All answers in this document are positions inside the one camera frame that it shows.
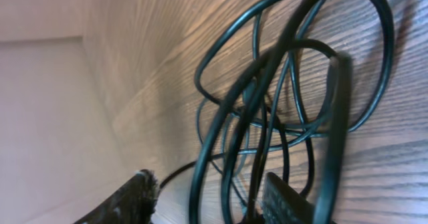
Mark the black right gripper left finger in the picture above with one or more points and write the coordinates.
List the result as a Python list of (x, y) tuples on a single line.
[(133, 203)]

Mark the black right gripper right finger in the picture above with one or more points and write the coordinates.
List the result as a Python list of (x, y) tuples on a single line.
[(282, 204)]

